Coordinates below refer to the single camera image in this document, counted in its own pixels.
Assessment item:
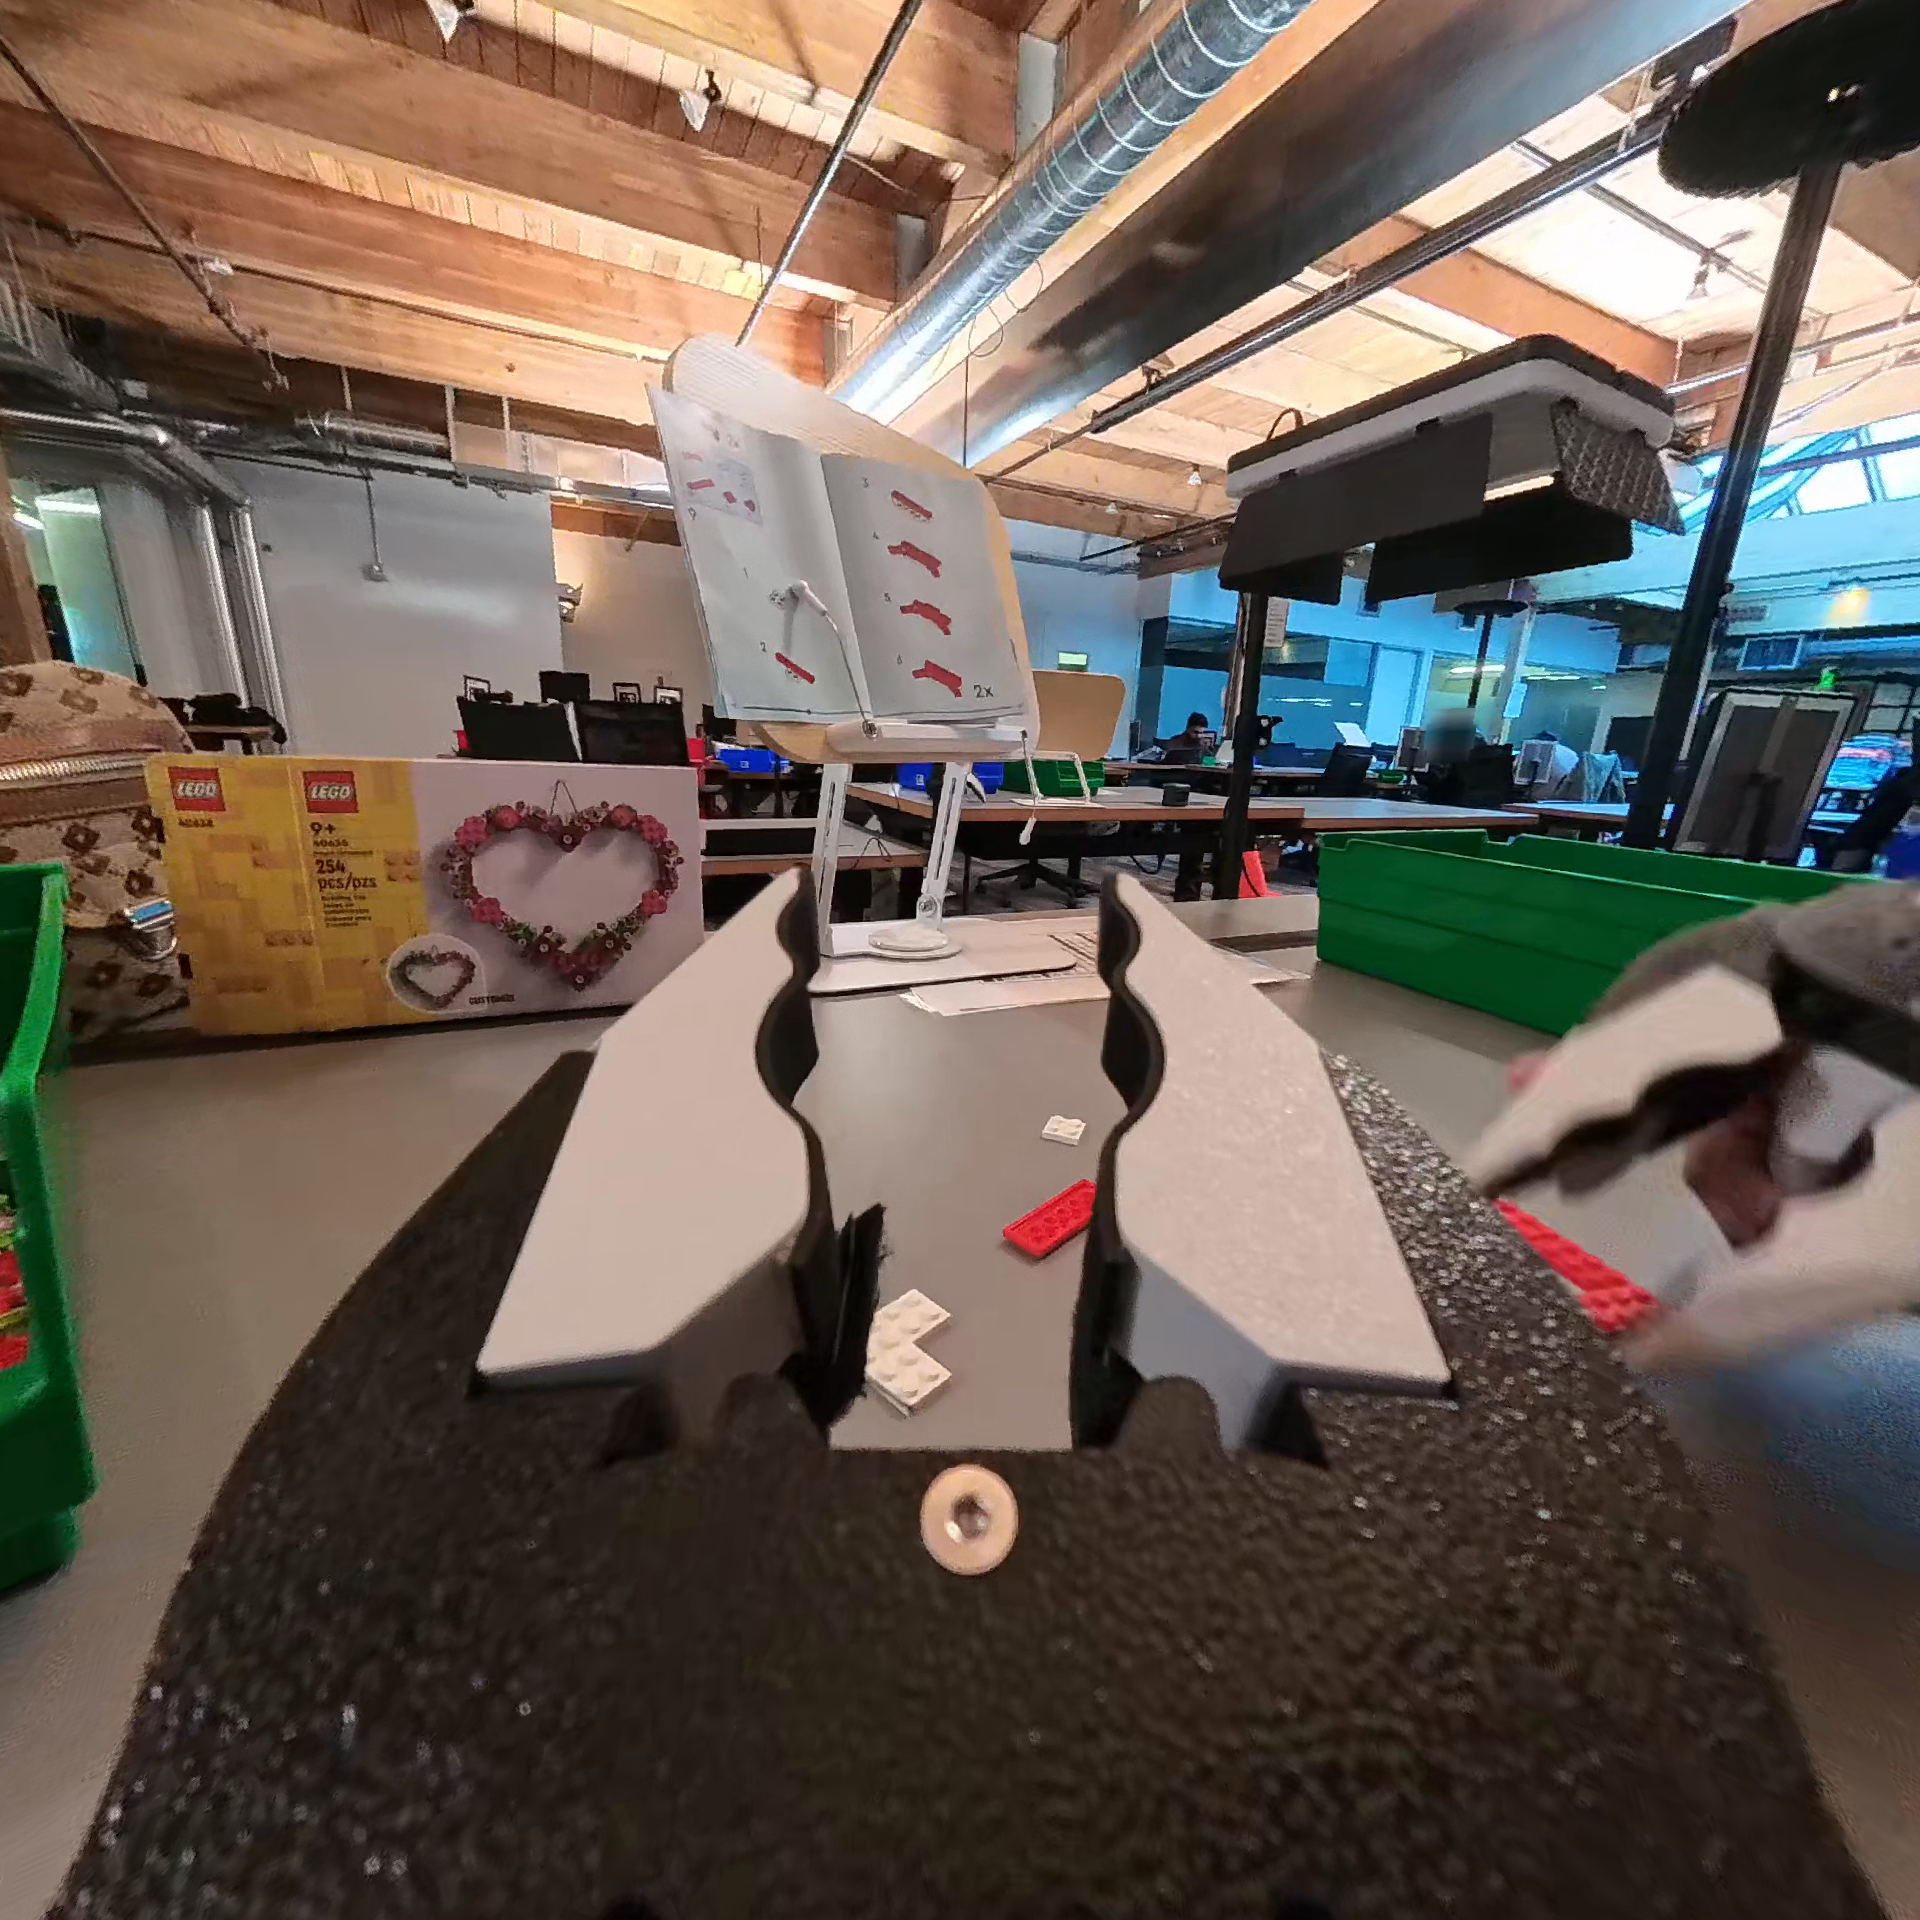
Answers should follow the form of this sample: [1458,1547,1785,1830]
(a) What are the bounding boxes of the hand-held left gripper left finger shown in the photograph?
[478,867,889,1426]

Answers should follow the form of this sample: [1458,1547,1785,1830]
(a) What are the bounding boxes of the red lego plate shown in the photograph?
[1003,1179,1100,1259]

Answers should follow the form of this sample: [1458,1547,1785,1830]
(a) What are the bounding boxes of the person's right hand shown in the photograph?
[1506,897,1787,1088]

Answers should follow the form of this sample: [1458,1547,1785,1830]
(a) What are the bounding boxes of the green bin with lego pieces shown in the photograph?
[0,861,100,1595]

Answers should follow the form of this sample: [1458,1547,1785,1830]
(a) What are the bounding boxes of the red lego frame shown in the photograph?
[1496,1197,1663,1336]

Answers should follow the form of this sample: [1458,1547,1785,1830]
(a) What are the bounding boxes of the green plastic bin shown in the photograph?
[1317,829,1651,1040]
[1506,829,1858,909]

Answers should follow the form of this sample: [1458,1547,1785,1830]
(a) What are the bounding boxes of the silver ventilation duct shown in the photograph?
[832,0,1321,413]

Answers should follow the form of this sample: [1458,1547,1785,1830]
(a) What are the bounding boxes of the computer monitor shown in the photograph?
[1671,686,1862,863]

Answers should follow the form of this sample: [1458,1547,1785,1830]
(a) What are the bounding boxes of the beige patterned bag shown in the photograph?
[0,660,197,1052]

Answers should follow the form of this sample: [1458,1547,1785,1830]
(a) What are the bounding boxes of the wooden chair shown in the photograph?
[1033,670,1126,765]

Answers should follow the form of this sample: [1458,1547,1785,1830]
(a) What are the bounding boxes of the printed paper sheets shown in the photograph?
[899,919,1307,1018]

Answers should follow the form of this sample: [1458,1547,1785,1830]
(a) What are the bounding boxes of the instruction booklet on stand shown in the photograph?
[667,336,1126,994]

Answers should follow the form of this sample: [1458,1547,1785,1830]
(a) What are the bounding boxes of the black stand pole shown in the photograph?
[1628,0,1920,851]

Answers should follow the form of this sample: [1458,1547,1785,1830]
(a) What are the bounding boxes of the white corner lego plate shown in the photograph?
[862,1287,955,1416]

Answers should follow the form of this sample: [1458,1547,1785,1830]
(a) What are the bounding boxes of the lego set box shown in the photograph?
[147,753,706,1040]

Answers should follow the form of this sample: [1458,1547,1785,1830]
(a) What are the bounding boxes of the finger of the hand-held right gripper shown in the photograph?
[1462,964,1795,1199]
[1628,1050,1920,1370]

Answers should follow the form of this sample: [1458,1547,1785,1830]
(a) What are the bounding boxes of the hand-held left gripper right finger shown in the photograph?
[1072,873,1453,1454]

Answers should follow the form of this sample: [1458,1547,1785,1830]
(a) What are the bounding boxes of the lego instruction booklet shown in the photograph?
[649,387,1031,724]

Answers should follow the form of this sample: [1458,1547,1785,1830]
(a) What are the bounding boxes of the black softbox light on stand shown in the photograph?
[1218,336,1685,901]

